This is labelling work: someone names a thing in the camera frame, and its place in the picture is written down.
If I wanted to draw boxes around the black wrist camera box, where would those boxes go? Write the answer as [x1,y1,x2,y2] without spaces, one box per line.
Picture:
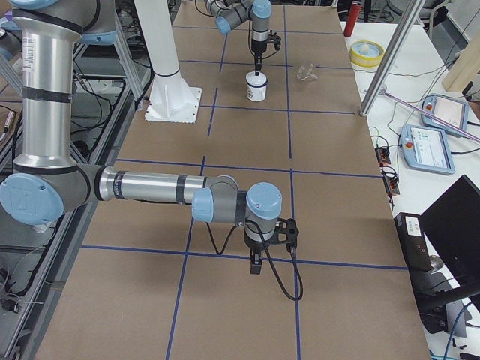
[267,30,281,52]

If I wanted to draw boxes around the yellow tape roll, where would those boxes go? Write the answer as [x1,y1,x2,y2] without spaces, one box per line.
[349,40,385,68]

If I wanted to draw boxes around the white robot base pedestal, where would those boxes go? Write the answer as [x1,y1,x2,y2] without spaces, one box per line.
[134,0,202,124]

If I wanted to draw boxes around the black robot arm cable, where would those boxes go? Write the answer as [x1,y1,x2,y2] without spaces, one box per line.
[247,20,281,63]

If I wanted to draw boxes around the black monitor on stand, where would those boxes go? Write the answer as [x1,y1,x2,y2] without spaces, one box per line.
[415,175,479,333]

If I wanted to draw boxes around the far teach pendant tablet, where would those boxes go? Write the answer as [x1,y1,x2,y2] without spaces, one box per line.
[421,94,469,137]

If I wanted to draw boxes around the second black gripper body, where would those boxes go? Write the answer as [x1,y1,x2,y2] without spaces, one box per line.
[245,235,273,275]

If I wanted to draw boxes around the near teach pendant tablet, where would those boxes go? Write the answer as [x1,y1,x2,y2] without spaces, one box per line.
[400,124,455,175]

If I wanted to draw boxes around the white round cup lid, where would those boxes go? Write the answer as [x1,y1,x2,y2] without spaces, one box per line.
[245,71,268,88]

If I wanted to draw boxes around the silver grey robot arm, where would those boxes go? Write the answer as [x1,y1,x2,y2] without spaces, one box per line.
[205,0,273,71]

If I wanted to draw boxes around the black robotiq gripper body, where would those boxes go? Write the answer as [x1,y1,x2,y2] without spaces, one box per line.
[250,40,267,58]

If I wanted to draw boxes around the black computer box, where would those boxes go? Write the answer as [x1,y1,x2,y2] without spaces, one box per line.
[394,212,432,272]

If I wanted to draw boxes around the teach pendant tablet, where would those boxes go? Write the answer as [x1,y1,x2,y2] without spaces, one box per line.
[421,94,469,137]
[400,124,455,175]

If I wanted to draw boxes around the aluminium frame post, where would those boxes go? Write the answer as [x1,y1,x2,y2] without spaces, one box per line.
[359,0,425,117]

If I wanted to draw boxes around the white enamel cup blue rim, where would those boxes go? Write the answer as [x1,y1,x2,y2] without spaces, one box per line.
[246,82,268,102]

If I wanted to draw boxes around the red cylinder tube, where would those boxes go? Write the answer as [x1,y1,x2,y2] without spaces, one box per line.
[343,1,362,38]

